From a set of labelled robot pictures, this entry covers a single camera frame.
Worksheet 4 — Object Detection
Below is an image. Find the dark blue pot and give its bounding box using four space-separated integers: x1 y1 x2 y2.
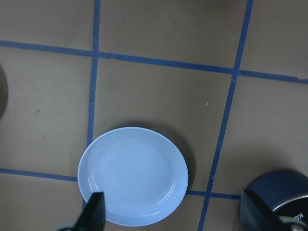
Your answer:
247 170 308 223

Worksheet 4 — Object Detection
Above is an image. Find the cream white plate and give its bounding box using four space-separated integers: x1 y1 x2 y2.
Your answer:
0 67 8 117

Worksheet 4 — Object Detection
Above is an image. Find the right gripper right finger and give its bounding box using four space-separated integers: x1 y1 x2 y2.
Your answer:
239 190 308 231

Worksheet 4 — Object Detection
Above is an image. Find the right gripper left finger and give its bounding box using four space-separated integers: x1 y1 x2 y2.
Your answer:
72 192 106 231

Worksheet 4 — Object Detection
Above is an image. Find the blue plate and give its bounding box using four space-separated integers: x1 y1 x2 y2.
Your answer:
77 127 189 227

